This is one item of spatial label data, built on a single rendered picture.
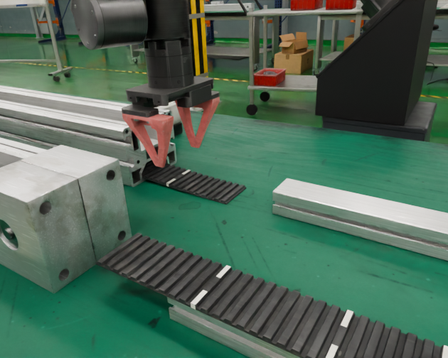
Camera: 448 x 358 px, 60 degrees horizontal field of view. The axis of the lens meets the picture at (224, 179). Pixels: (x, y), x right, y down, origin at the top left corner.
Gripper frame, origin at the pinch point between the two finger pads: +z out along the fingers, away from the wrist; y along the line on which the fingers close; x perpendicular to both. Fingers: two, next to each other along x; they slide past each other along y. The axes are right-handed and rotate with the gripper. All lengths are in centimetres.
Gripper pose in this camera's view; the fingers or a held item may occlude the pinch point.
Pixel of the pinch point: (178, 150)
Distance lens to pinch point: 53.5
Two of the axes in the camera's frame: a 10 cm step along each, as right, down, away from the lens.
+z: 0.4, 9.0, 4.3
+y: -5.4, 3.9, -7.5
